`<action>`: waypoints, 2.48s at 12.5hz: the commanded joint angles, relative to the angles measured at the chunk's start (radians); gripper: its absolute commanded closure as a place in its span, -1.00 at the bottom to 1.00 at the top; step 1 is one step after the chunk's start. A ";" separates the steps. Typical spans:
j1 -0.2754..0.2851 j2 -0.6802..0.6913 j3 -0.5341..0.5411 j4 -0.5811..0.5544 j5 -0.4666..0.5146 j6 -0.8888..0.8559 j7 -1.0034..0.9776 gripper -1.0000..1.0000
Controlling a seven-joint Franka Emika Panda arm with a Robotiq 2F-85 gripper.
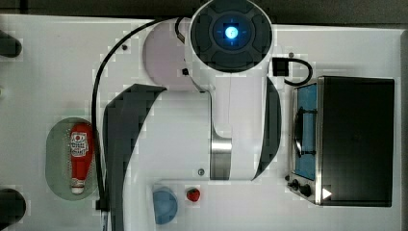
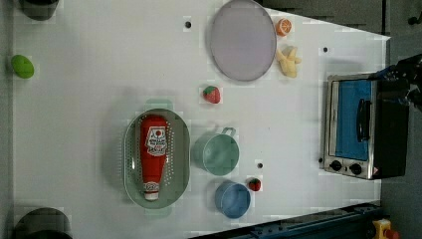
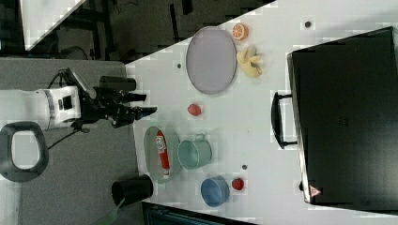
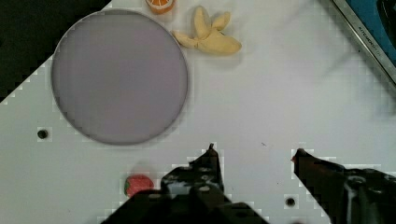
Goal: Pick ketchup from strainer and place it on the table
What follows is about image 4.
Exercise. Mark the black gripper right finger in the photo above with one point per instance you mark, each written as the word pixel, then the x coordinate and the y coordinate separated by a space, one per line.
pixel 348 196

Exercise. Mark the plush orange slice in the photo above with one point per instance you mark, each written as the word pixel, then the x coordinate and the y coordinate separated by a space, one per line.
pixel 160 6

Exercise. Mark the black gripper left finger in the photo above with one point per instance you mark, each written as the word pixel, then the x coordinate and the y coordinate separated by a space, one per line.
pixel 192 194

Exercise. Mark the black toaster oven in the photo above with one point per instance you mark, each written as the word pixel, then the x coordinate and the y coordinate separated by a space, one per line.
pixel 373 22

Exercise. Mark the round grey plate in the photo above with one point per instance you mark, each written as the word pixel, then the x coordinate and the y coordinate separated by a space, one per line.
pixel 119 77

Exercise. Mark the plush peeled banana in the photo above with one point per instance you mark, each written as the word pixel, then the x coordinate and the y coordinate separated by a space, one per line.
pixel 208 35

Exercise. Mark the plush strawberry near plate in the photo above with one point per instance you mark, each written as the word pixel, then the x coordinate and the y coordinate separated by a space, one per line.
pixel 136 183

